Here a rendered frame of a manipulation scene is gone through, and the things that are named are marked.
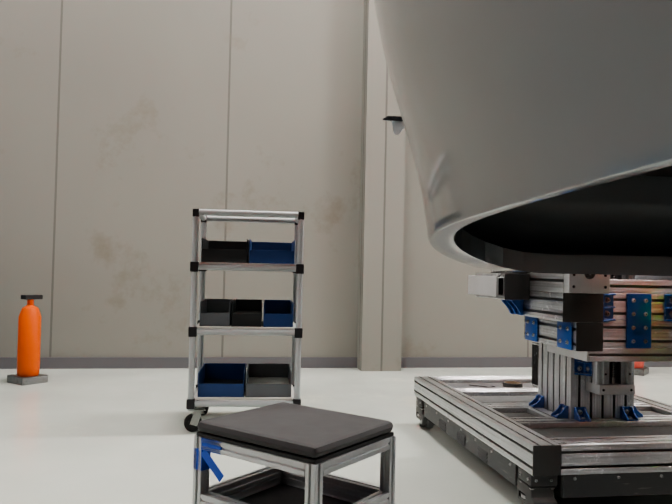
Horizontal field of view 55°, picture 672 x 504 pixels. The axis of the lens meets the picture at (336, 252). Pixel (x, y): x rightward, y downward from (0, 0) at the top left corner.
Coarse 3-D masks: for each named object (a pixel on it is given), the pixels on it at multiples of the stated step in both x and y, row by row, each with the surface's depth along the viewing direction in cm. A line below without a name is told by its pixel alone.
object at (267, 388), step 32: (192, 256) 291; (224, 256) 297; (256, 256) 299; (288, 256) 300; (192, 288) 291; (192, 320) 290; (224, 320) 297; (256, 320) 298; (288, 320) 300; (192, 352) 290; (192, 384) 290; (224, 384) 296; (256, 384) 297; (288, 384) 299; (192, 416) 291
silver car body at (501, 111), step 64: (384, 0) 73; (448, 0) 52; (512, 0) 42; (576, 0) 35; (640, 0) 30; (448, 64) 57; (512, 64) 44; (576, 64) 36; (640, 64) 31; (448, 128) 62; (512, 128) 47; (576, 128) 38; (640, 128) 32; (448, 192) 68; (512, 192) 49; (576, 192) 105; (640, 192) 106; (448, 256) 105; (512, 256) 100; (576, 256) 102; (640, 256) 104
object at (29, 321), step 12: (24, 312) 401; (36, 312) 404; (24, 324) 400; (36, 324) 403; (24, 336) 399; (36, 336) 403; (24, 348) 399; (36, 348) 403; (24, 360) 399; (36, 360) 403; (24, 372) 399; (36, 372) 403; (24, 384) 395
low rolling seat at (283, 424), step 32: (224, 416) 175; (256, 416) 175; (288, 416) 176; (320, 416) 177; (352, 416) 178; (224, 448) 163; (256, 448) 157; (288, 448) 151; (320, 448) 148; (352, 448) 158; (384, 448) 169; (256, 480) 184; (288, 480) 191; (320, 480) 147; (352, 480) 181; (384, 480) 173
